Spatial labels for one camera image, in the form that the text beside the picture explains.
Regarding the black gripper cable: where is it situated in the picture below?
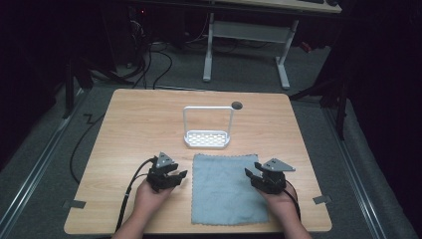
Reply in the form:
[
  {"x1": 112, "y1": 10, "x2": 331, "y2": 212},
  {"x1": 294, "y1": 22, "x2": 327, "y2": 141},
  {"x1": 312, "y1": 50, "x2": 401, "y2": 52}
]
[
  {"x1": 114, "y1": 157, "x2": 157, "y2": 233},
  {"x1": 284, "y1": 179, "x2": 303, "y2": 222}
]

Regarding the bundle of black cables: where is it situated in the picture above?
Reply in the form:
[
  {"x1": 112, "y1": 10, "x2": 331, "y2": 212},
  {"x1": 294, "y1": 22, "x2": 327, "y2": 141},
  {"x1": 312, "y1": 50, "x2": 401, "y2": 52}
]
[{"x1": 115, "y1": 13, "x2": 174, "y2": 91}]

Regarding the person's right hand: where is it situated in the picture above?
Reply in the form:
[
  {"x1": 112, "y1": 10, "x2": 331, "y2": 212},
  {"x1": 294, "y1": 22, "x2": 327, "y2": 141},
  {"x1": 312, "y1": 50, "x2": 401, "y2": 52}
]
[{"x1": 260, "y1": 182, "x2": 299, "y2": 221}]

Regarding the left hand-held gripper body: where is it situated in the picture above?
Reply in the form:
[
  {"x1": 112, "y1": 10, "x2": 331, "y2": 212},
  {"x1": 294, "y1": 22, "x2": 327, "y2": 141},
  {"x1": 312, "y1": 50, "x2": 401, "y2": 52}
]
[{"x1": 146, "y1": 151, "x2": 178, "y2": 193}]

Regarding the metal floor rail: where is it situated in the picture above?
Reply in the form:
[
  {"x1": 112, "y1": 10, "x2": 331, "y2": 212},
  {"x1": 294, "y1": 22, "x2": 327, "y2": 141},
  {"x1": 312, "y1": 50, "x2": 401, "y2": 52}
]
[
  {"x1": 0, "y1": 88, "x2": 88, "y2": 237},
  {"x1": 322, "y1": 108, "x2": 388, "y2": 239}
]

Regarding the dark computer tower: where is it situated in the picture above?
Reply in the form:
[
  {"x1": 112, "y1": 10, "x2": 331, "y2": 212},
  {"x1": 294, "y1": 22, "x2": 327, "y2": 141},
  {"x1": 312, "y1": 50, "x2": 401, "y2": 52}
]
[{"x1": 99, "y1": 4, "x2": 150, "y2": 68}]

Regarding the black floor cable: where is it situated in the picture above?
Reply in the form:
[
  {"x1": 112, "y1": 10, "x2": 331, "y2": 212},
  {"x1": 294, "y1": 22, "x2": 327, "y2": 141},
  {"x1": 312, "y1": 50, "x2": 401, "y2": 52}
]
[{"x1": 69, "y1": 113, "x2": 106, "y2": 185}]

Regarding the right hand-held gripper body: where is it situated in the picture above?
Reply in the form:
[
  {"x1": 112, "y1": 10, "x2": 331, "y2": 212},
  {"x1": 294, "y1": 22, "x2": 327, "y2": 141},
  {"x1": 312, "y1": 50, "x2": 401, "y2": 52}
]
[{"x1": 250, "y1": 157, "x2": 297, "y2": 195}]

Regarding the desk with white legs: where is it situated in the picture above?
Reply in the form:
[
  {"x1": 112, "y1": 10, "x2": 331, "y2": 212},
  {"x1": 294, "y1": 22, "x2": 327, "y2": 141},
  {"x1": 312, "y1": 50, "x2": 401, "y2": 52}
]
[{"x1": 201, "y1": 0, "x2": 343, "y2": 91}]

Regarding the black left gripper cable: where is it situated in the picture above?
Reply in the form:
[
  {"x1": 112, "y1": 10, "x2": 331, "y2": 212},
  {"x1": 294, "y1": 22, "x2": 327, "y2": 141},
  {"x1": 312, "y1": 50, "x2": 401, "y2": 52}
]
[{"x1": 114, "y1": 157, "x2": 157, "y2": 233}]

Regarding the white rack with handle bar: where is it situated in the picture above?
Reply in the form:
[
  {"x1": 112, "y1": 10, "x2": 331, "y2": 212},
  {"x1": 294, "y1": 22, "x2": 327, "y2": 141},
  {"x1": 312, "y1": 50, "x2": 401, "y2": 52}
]
[{"x1": 182, "y1": 106, "x2": 235, "y2": 149}]

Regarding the grey-blue cloth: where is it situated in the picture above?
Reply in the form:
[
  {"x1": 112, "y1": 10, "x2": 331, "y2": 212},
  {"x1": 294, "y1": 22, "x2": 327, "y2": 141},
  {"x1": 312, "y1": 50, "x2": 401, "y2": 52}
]
[{"x1": 190, "y1": 152, "x2": 271, "y2": 227}]

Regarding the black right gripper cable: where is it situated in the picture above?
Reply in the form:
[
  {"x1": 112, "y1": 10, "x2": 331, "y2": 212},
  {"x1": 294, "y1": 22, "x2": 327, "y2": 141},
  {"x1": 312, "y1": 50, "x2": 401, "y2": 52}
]
[{"x1": 284, "y1": 179, "x2": 303, "y2": 222}]

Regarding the black metal stand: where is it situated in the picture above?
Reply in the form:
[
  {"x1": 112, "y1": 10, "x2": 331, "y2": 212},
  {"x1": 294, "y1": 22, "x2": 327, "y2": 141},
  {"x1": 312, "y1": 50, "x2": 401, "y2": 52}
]
[
  {"x1": 288, "y1": 63, "x2": 352, "y2": 141},
  {"x1": 61, "y1": 54, "x2": 101, "y2": 120}
]

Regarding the grey tape piece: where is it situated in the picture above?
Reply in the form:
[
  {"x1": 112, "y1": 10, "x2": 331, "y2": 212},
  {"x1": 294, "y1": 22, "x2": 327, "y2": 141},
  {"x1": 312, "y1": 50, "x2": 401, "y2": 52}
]
[
  {"x1": 62, "y1": 199, "x2": 88, "y2": 210},
  {"x1": 313, "y1": 194, "x2": 332, "y2": 205}
]

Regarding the person's left hand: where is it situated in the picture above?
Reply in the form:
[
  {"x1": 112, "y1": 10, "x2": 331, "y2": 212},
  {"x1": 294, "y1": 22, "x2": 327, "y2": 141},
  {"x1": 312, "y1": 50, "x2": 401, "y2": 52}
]
[{"x1": 133, "y1": 178, "x2": 175, "y2": 217}]

